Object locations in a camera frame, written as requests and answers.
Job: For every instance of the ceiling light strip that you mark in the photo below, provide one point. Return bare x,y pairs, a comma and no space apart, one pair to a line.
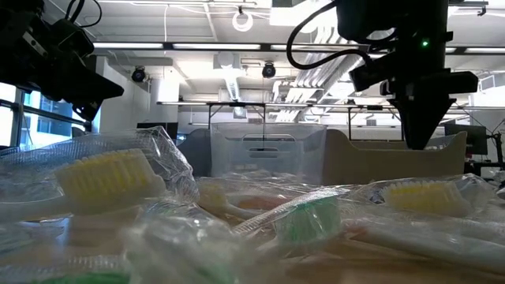
481,50
126,45
315,47
217,46

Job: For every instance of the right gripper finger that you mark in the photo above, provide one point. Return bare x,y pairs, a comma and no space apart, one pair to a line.
420,118

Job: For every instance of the dark window frame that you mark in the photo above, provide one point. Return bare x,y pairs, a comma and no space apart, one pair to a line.
17,118

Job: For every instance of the black computer monitor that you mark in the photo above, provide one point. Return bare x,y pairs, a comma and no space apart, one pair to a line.
158,127
469,140

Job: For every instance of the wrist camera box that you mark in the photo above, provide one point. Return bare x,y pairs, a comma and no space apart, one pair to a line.
372,75
73,37

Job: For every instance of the light grey plastic bin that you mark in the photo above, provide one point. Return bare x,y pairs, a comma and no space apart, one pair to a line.
355,165

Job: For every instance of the black ceiling camera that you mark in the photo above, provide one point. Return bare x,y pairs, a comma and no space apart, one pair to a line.
138,75
268,71

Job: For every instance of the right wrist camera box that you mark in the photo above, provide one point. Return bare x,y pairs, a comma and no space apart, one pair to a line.
372,75

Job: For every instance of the black framed workbench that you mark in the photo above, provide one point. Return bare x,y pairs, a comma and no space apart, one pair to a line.
236,104

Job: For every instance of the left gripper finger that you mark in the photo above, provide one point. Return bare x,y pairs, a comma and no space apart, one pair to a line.
94,88
87,111

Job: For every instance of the orange wrapped toothbrush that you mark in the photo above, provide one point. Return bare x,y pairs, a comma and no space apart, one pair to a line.
106,177
426,197

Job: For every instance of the clear plastic bin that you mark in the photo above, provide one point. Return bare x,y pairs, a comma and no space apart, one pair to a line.
229,158

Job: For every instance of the white ventilation duct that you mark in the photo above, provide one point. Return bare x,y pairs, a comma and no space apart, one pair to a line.
233,79

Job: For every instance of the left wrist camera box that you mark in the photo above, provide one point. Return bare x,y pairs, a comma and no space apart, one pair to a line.
73,37

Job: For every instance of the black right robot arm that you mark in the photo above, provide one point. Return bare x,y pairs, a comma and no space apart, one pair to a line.
386,19

